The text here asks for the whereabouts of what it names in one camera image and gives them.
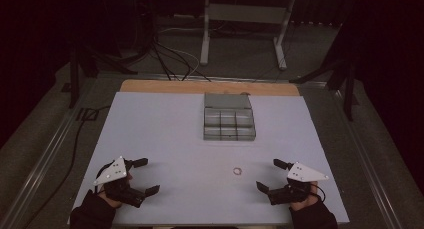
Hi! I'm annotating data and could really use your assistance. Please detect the person's left hand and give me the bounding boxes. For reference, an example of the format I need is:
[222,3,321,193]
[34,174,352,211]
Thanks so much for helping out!
[97,172,134,210]

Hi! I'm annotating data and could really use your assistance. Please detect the white metal stand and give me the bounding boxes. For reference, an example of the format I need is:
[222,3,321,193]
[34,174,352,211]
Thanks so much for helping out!
[199,0,298,71]

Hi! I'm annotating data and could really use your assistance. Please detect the wooden table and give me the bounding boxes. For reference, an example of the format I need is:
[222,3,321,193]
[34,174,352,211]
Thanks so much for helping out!
[119,79,301,97]

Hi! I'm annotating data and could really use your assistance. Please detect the bundle of black cables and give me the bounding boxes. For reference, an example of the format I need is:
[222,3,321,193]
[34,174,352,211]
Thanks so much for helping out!
[146,22,212,82]

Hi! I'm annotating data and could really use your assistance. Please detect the person's right hand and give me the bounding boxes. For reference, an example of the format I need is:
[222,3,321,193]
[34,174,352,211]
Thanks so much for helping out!
[288,190,322,212]

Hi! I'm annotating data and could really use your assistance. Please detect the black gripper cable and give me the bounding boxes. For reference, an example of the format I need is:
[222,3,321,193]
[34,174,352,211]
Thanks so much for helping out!
[310,183,327,203]

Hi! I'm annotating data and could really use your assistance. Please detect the black metal stand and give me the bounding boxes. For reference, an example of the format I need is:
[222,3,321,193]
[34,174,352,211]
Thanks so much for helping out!
[289,52,361,122]
[61,38,139,110]

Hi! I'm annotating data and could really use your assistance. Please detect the black floor cable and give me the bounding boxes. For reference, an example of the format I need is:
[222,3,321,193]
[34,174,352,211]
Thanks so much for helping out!
[21,104,113,229]

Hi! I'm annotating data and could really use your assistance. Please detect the white floor cable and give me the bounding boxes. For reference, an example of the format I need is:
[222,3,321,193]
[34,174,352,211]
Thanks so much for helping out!
[155,26,202,81]

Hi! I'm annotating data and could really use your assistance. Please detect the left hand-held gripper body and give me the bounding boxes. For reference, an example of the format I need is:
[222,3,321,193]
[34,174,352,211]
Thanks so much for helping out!
[92,155,148,209]

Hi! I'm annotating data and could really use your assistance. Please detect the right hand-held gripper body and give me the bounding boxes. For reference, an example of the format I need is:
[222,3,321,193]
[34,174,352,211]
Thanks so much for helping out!
[267,161,330,206]

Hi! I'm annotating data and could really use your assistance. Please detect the aluminium floor rail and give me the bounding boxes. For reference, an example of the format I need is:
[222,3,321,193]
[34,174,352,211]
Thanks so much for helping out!
[0,77,98,229]
[328,87,413,229]

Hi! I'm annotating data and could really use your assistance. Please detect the clear plastic compartment box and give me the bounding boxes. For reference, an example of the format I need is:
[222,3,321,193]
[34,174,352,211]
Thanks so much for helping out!
[202,92,257,142]

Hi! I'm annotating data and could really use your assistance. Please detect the white table mat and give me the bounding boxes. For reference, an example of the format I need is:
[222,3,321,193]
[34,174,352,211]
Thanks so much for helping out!
[67,91,351,226]

